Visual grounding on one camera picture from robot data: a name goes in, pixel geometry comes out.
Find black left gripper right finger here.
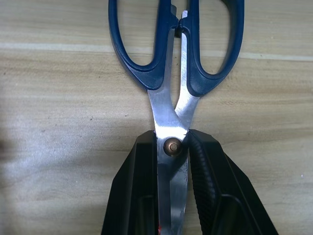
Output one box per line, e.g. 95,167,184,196
182,129,279,235

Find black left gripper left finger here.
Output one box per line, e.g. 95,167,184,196
101,130,160,235

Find blue handled steel scissors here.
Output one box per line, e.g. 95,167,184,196
108,0,245,235

